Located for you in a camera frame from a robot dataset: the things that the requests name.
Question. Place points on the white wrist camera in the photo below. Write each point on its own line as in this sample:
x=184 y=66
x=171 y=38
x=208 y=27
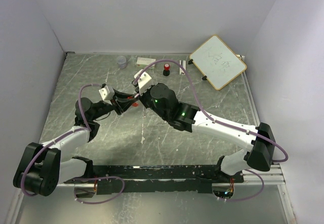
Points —
x=106 y=93
x=144 y=83

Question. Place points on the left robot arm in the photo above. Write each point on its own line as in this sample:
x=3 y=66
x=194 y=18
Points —
x=42 y=166

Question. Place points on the red black stamp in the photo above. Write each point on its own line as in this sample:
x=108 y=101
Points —
x=166 y=71

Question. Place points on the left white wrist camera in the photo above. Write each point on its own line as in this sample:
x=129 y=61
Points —
x=106 y=93

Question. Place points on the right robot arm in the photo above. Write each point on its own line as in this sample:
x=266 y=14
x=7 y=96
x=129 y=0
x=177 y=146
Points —
x=256 y=151

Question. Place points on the clear plastic cup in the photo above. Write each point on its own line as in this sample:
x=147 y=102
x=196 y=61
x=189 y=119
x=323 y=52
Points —
x=122 y=62

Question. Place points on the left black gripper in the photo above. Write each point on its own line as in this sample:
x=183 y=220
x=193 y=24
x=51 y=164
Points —
x=121 y=106

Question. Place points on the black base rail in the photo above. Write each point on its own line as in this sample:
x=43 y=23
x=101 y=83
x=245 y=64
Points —
x=167 y=178

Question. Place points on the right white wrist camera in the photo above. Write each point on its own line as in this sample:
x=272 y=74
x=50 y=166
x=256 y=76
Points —
x=144 y=83

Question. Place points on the small whiteboard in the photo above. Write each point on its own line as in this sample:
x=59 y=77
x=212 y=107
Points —
x=217 y=62

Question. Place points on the white stapler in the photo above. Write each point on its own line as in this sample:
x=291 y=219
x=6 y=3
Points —
x=182 y=68

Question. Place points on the white green small box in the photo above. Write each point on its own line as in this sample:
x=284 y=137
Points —
x=143 y=62

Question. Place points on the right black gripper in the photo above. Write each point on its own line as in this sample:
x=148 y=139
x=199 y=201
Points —
x=142 y=97

